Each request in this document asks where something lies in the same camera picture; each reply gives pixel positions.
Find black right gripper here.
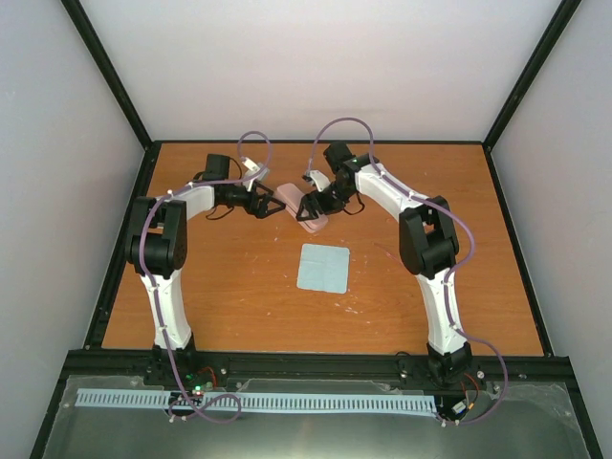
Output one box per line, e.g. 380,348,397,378
299,181,354,221

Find pink glasses case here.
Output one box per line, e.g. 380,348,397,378
274,183,328,233

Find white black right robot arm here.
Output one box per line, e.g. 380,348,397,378
296,142,472,385

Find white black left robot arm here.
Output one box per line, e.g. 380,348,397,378
124,154,285,385

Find pink transparent sunglasses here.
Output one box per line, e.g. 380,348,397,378
373,243,401,263

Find light blue cleaning cloth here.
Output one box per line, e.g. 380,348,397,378
296,244,350,295

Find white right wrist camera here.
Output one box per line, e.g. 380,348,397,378
303,169,331,192

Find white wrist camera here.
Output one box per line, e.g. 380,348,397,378
241,157,270,191
303,169,331,192

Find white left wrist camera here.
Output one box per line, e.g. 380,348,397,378
241,157,270,191

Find light blue slotted cable duct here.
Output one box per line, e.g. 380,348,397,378
74,388,437,417

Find metal base plate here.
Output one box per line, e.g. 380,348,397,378
46,377,589,458

